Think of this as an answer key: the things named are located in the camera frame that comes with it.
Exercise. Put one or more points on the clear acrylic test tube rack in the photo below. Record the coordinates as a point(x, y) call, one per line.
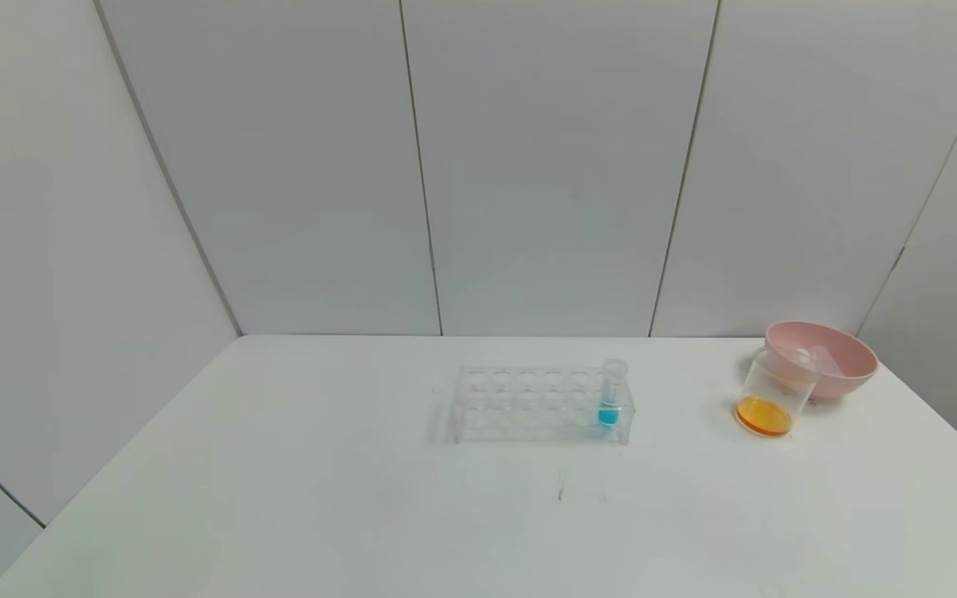
point(512, 407)

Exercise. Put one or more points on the test tube with blue pigment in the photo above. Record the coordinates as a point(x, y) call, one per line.
point(609, 411)

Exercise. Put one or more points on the clear glass beaker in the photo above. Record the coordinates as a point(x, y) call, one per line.
point(765, 414)

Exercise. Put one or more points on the pink bowl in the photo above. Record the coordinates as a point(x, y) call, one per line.
point(856, 365)

